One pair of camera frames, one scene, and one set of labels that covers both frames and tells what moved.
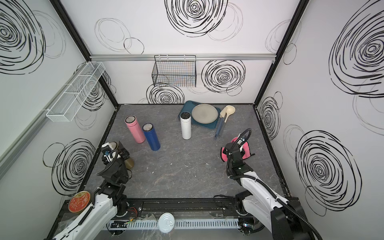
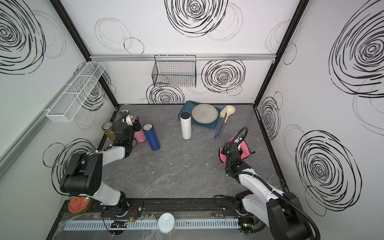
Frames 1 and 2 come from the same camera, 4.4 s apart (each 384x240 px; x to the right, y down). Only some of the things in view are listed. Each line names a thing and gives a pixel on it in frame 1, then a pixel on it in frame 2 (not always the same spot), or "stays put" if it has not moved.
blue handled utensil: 221,115 stays put
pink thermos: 131,121 stays put
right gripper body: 225,148 stays put
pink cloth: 247,149 stays put
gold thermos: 129,161 → 107,127
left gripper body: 120,163 → 136,126
